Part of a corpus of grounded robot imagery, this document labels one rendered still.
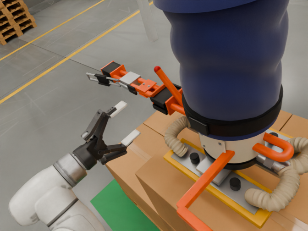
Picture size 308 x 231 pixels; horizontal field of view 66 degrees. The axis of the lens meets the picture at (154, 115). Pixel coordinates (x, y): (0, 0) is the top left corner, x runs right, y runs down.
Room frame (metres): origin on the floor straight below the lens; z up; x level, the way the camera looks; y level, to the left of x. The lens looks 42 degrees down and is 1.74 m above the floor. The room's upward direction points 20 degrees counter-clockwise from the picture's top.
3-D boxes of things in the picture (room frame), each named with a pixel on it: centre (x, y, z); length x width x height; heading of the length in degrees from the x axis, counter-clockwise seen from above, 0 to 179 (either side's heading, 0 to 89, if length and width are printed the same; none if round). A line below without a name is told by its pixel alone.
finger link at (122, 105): (0.58, 0.10, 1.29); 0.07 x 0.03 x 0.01; 120
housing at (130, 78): (0.82, 0.04, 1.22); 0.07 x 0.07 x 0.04; 29
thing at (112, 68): (0.94, 0.10, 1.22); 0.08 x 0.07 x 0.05; 29
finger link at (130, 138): (0.58, 0.10, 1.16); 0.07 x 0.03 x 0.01; 120
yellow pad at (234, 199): (0.36, -0.10, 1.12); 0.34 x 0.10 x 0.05; 29
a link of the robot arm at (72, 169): (0.48, 0.28, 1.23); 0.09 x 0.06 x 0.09; 30
